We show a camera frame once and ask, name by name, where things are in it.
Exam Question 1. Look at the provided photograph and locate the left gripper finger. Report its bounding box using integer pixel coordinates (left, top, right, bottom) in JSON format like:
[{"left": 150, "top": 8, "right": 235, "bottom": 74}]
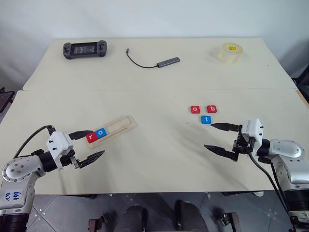
[
  {"left": 68, "top": 130, "right": 93, "bottom": 141},
  {"left": 77, "top": 150, "right": 106, "bottom": 169}
]

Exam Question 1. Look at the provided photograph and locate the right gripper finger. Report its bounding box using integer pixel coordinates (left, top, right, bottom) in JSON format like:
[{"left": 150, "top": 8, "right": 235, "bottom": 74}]
[
  {"left": 204, "top": 144, "right": 239, "bottom": 162},
  {"left": 210, "top": 122, "right": 242, "bottom": 133}
]

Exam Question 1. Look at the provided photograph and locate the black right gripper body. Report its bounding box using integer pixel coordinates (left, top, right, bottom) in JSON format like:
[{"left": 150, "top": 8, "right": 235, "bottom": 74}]
[{"left": 232, "top": 124, "right": 255, "bottom": 156}]

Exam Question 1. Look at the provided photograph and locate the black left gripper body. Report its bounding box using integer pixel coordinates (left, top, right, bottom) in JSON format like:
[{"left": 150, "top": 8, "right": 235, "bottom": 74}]
[{"left": 59, "top": 149, "right": 81, "bottom": 170}]

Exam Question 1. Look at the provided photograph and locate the red letter tile r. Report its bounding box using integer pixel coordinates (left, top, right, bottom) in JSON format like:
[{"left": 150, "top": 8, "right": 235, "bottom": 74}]
[{"left": 85, "top": 132, "right": 98, "bottom": 144}]

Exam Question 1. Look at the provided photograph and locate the blue letter tile o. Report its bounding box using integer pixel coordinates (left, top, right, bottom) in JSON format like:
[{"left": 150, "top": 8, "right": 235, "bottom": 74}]
[{"left": 94, "top": 128, "right": 108, "bottom": 140}]

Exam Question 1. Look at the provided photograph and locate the wooden letter tile rack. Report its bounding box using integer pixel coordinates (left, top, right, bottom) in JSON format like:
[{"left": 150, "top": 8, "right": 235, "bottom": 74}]
[{"left": 87, "top": 115, "right": 138, "bottom": 149}]

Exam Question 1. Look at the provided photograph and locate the brown metal stand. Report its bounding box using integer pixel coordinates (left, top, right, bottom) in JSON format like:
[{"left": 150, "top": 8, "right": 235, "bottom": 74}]
[
  {"left": 216, "top": 211, "right": 239, "bottom": 232},
  {"left": 88, "top": 212, "right": 107, "bottom": 232}
]

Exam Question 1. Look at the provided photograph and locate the clear tape roll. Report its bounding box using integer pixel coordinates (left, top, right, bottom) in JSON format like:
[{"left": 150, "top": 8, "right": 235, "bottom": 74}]
[{"left": 212, "top": 42, "right": 244, "bottom": 65}]

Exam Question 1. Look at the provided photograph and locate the dark metal rack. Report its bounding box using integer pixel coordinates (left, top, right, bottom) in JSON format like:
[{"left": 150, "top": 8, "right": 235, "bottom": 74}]
[{"left": 0, "top": 86, "right": 15, "bottom": 114}]

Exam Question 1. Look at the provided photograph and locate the black handheld game console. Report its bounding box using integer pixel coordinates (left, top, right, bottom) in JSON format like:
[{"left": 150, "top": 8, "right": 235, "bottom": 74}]
[{"left": 62, "top": 40, "right": 109, "bottom": 60}]

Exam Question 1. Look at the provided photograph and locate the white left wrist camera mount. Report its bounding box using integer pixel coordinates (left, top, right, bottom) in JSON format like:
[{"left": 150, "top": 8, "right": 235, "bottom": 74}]
[{"left": 46, "top": 131, "right": 74, "bottom": 171}]

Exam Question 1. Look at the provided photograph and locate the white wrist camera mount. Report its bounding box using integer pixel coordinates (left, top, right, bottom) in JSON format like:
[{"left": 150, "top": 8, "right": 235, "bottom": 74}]
[
  {"left": 46, "top": 131, "right": 74, "bottom": 171},
  {"left": 241, "top": 117, "right": 265, "bottom": 147}
]

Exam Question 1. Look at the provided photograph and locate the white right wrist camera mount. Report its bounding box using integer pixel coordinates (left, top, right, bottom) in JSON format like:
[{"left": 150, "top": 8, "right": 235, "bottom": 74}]
[{"left": 241, "top": 117, "right": 265, "bottom": 147}]

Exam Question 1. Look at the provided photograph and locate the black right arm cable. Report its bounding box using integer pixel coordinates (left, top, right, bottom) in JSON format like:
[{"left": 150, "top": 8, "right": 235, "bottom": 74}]
[{"left": 248, "top": 150, "right": 297, "bottom": 232}]

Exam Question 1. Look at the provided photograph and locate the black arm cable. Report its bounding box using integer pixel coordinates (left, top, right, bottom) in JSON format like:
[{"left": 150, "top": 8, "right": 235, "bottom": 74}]
[
  {"left": 248, "top": 150, "right": 297, "bottom": 232},
  {"left": 13, "top": 124, "right": 55, "bottom": 159}
]

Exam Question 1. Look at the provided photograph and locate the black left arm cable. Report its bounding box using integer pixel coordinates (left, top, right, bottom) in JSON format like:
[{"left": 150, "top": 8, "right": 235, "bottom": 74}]
[{"left": 13, "top": 124, "right": 55, "bottom": 159}]

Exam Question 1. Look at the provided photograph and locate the grey usb hub with cable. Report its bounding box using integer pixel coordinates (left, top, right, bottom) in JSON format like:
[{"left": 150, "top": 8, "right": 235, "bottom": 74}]
[{"left": 125, "top": 48, "right": 181, "bottom": 69}]

